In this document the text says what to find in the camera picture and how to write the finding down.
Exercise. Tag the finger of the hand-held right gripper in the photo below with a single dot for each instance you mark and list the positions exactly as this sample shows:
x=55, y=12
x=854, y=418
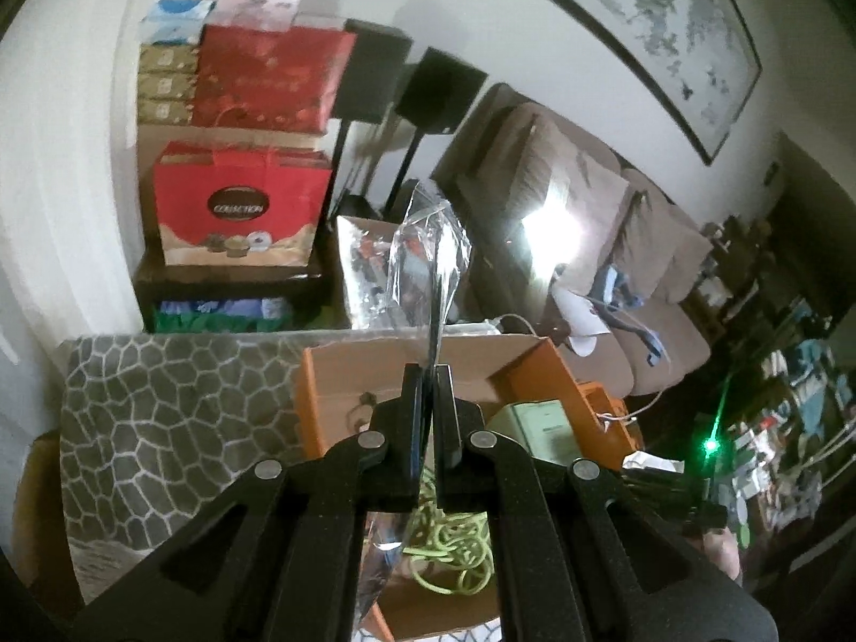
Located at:
x=662, y=485

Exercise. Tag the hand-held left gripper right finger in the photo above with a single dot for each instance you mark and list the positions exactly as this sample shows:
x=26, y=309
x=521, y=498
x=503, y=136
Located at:
x=447, y=414

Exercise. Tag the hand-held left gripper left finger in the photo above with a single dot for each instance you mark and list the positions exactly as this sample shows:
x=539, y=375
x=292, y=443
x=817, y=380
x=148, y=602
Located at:
x=418, y=414

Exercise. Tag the orange cardboard box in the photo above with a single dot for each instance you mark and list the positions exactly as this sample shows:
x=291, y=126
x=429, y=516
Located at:
x=318, y=401

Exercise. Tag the clear plastic bag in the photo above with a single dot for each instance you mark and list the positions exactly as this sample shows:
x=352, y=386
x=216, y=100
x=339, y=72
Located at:
x=435, y=241

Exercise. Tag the person's right hand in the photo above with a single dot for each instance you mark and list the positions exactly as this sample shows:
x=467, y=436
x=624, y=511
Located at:
x=723, y=552

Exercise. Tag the pale green tin box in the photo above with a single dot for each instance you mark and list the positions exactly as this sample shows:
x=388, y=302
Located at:
x=542, y=428

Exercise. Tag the brown sofa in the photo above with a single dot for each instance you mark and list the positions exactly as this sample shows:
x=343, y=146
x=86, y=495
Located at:
x=669, y=341

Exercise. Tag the silver plastic bag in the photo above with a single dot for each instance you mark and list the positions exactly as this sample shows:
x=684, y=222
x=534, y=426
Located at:
x=364, y=274

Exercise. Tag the cluttered dark shelf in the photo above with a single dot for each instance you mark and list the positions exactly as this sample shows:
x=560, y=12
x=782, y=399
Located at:
x=796, y=374

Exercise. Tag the blue and green packs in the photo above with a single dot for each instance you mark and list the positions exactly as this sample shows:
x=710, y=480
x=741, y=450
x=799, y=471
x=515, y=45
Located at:
x=221, y=314

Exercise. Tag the dark wooden cabinet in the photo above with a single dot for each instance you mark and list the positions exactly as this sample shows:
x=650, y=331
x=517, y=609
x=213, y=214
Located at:
x=227, y=281

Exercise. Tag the brown sofa cushion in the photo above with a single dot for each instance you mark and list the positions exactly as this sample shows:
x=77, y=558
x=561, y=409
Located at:
x=568, y=187
x=659, y=247

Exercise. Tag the grey stone-pattern tablecloth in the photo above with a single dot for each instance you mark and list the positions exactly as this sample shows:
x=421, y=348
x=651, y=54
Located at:
x=167, y=414

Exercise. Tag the red paper gift bag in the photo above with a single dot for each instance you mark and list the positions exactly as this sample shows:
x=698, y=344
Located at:
x=234, y=174

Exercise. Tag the red patterned gift box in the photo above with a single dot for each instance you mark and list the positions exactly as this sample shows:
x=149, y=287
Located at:
x=267, y=73

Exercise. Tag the gold flat box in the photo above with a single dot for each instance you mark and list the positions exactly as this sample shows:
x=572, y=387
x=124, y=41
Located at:
x=167, y=85
x=168, y=59
x=165, y=111

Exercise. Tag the pink printed box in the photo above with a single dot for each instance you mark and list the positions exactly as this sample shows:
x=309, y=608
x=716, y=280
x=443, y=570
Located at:
x=257, y=8

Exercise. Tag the framed ink painting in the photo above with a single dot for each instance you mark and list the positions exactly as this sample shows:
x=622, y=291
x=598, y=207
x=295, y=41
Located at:
x=669, y=27

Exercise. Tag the blue tissue pack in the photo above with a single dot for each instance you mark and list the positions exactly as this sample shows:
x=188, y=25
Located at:
x=177, y=21

